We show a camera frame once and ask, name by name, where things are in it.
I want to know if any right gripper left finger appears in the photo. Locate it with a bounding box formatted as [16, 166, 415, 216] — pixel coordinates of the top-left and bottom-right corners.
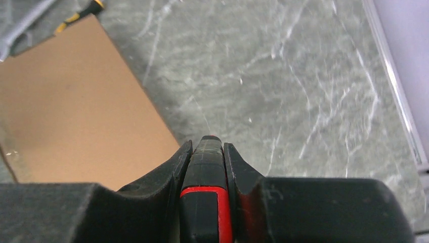
[1, 141, 193, 242]

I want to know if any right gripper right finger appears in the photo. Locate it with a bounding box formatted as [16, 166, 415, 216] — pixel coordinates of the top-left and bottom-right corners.
[224, 143, 415, 242]

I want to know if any red black utility knife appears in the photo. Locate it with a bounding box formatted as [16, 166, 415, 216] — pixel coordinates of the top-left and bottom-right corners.
[179, 135, 233, 243]

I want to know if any brown cardboard express box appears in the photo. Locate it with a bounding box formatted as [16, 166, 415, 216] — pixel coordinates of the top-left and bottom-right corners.
[1, 16, 179, 190]

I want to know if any yellow black screwdriver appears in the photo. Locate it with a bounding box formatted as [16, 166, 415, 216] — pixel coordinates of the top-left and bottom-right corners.
[54, 0, 105, 35]

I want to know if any silver open-end wrench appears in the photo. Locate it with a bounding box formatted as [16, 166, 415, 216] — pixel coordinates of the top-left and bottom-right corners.
[1, 0, 56, 62]

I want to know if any aluminium frame rail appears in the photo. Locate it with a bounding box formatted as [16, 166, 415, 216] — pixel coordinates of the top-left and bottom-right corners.
[363, 1, 428, 176]

